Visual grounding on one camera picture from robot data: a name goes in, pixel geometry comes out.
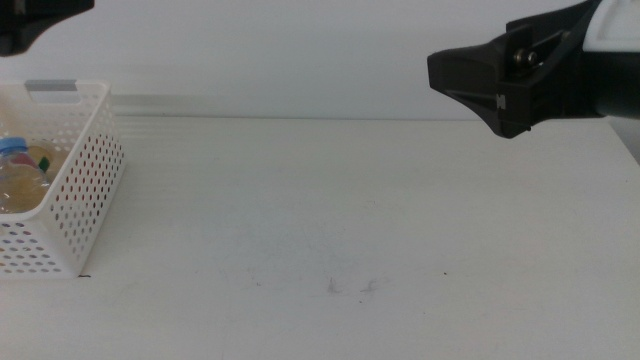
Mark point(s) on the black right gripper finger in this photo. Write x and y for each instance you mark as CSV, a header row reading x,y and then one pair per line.
x,y
465,75

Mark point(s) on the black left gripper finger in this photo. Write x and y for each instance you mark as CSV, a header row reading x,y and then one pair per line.
x,y
55,10

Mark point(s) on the clear water bottle blue cap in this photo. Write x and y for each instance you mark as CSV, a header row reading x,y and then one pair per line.
x,y
12,145

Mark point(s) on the yellow tea bottle red label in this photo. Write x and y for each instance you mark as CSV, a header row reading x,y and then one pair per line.
x,y
57,160

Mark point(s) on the white perforated plastic basket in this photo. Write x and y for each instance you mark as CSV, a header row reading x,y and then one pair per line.
x,y
95,130

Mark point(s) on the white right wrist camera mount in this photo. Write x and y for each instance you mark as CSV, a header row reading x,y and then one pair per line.
x,y
615,25

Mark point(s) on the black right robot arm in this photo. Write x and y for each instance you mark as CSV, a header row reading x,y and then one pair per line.
x,y
620,85

